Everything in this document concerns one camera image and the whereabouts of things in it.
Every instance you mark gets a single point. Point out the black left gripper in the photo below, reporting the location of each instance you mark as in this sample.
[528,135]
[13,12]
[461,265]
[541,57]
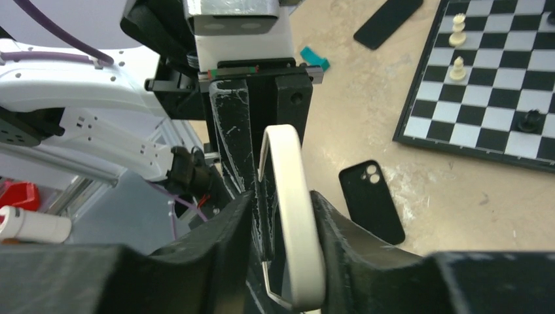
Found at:
[279,92]

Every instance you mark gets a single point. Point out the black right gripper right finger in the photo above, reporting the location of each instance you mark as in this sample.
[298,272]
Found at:
[368,275]

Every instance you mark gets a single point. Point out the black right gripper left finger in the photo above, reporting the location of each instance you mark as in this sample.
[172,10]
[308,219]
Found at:
[202,272]

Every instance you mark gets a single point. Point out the white phone case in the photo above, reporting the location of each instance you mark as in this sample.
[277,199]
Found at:
[302,247]

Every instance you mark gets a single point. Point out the black phone case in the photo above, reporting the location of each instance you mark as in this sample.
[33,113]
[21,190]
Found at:
[370,203]

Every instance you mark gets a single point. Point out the black smartphone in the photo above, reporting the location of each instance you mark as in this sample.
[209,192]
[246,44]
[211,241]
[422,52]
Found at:
[385,21]

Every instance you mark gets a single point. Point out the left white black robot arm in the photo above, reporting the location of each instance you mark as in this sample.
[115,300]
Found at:
[48,97]

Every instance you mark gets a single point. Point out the teal arch block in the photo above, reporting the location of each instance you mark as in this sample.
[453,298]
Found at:
[312,58]

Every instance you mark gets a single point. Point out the white plastic bottle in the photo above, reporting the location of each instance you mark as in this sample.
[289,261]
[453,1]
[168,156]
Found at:
[26,225]

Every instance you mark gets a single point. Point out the red plastic container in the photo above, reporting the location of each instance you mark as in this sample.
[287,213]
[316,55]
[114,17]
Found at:
[20,194]

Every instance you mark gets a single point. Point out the cream chess pawn front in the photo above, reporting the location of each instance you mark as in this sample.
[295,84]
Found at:
[458,72]

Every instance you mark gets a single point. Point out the cream chess pawn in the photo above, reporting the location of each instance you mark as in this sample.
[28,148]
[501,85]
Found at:
[458,72]
[458,36]

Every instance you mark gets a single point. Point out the black white chessboard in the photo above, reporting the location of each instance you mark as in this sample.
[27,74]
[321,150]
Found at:
[509,60]

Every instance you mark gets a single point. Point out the black chess piece middle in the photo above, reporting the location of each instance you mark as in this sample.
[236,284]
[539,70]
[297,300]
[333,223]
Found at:
[530,122]

